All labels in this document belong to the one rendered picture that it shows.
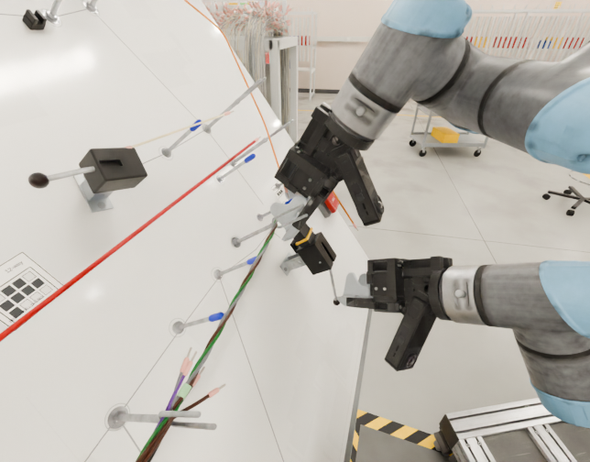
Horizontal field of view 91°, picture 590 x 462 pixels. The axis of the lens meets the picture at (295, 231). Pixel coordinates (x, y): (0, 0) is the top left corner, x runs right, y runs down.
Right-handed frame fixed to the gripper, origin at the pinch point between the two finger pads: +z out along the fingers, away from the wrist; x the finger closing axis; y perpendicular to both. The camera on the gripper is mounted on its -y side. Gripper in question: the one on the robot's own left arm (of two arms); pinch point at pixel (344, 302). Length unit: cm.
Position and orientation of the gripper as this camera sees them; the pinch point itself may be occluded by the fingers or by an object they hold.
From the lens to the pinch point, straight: 57.4
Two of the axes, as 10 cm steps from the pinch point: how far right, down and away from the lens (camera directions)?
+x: -8.0, -1.5, -5.8
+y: 0.3, -9.8, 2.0
